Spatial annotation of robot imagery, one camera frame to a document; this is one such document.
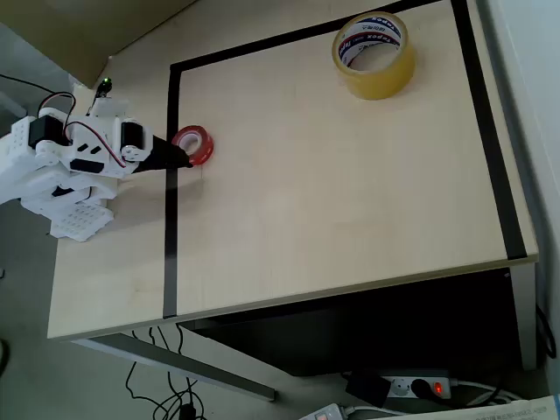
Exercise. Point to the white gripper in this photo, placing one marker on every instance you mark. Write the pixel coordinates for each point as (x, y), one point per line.
(131, 152)

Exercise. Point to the red tape roll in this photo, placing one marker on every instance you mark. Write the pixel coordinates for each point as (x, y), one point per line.
(205, 146)

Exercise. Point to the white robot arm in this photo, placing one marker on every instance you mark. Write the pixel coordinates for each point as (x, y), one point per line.
(44, 184)

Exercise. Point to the yellow tape roll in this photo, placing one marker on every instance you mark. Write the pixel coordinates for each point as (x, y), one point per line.
(380, 83)

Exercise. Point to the controller board with green light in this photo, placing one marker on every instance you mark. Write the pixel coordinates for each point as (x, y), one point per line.
(107, 107)

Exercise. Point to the white furniture leg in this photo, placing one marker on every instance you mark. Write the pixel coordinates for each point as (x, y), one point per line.
(13, 107)

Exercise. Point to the brown cardboard box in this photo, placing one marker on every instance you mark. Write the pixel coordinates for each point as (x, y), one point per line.
(65, 26)

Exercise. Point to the grey table leg bar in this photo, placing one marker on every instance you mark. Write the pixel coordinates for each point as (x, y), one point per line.
(184, 363)

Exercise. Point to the black power adapter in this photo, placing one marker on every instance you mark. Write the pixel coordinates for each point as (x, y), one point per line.
(367, 389)

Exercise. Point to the black round plug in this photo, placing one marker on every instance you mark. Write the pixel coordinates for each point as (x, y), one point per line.
(421, 388)

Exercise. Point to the grey upright table leg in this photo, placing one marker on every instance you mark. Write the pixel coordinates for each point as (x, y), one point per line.
(525, 315)

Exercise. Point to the printed paper sheet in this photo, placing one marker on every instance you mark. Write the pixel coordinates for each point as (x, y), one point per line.
(503, 411)

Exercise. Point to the white power strip, orange switch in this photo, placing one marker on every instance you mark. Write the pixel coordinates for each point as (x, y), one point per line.
(326, 413)

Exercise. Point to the white power strip, red switch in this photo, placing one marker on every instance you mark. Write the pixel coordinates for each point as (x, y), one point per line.
(400, 387)

